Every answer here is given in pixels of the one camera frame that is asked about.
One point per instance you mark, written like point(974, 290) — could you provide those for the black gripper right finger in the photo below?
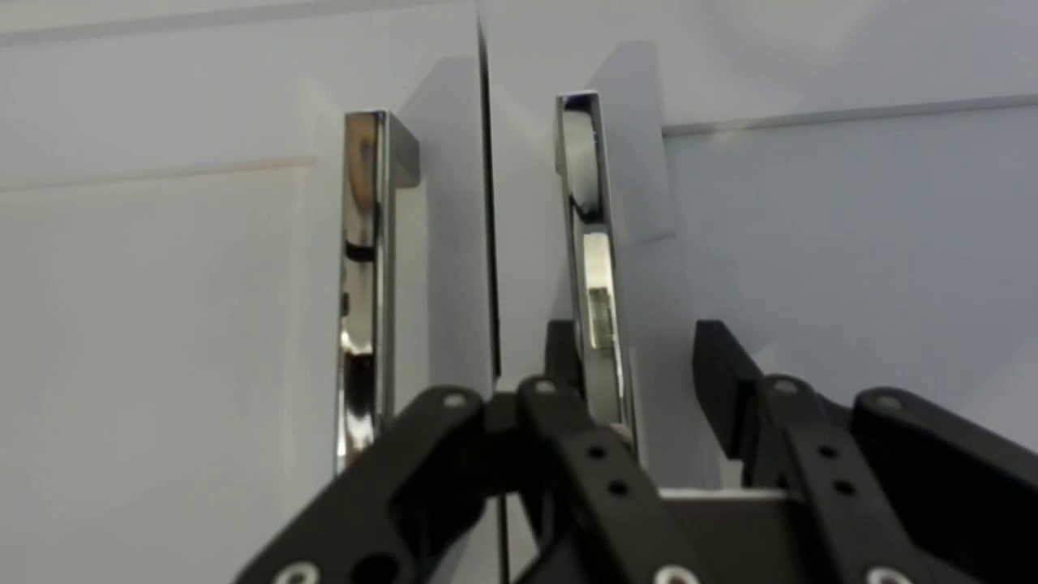
point(918, 487)

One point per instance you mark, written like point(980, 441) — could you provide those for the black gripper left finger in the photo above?
point(605, 506)

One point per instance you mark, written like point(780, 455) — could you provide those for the white cabinet door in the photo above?
point(843, 272)
point(163, 327)

